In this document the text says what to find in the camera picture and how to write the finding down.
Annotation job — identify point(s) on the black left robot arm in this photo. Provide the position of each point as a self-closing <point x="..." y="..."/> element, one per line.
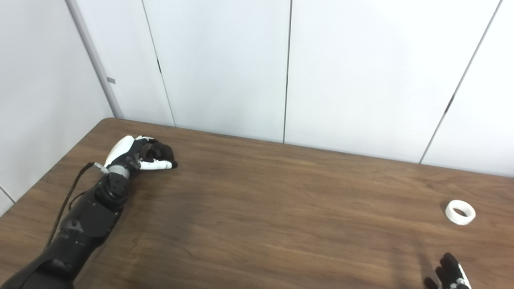
<point x="86" y="218"/>

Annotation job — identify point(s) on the grey wall corner post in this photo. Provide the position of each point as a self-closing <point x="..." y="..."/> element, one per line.
<point x="94" y="56"/>

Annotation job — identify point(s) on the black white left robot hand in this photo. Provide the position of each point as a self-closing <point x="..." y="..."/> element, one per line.
<point x="120" y="150"/>

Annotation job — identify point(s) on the round black part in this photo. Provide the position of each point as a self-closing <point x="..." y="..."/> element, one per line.
<point x="154" y="151"/>

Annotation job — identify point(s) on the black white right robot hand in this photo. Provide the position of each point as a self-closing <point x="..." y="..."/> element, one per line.
<point x="449" y="273"/>

